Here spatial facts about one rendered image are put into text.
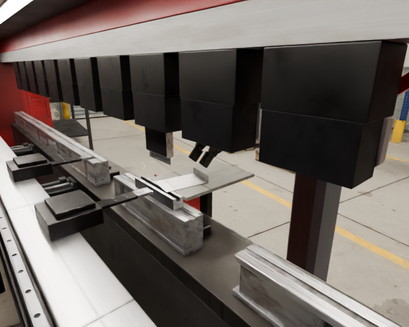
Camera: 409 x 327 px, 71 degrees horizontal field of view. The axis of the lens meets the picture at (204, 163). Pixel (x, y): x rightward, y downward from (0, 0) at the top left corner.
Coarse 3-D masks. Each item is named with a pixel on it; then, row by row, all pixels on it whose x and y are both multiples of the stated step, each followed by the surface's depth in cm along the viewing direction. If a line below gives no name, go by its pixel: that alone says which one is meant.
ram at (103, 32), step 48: (96, 0) 75; (144, 0) 59; (192, 0) 48; (240, 0) 41; (288, 0) 36; (336, 0) 31; (384, 0) 28; (0, 48) 207; (48, 48) 117; (96, 48) 82; (144, 48) 63; (192, 48) 51; (240, 48) 43
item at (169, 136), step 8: (152, 136) 74; (160, 136) 71; (168, 136) 70; (152, 144) 75; (160, 144) 72; (168, 144) 70; (152, 152) 78; (160, 152) 73; (168, 152) 71; (160, 160) 75; (168, 160) 72
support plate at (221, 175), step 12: (192, 168) 94; (204, 168) 94; (216, 168) 94; (228, 168) 94; (156, 180) 84; (216, 180) 84; (228, 180) 84; (240, 180) 85; (180, 192) 76; (192, 192) 76; (204, 192) 77
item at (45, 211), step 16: (80, 192) 68; (144, 192) 75; (48, 208) 62; (64, 208) 60; (80, 208) 61; (96, 208) 62; (48, 224) 56; (64, 224) 58; (80, 224) 60; (96, 224) 63
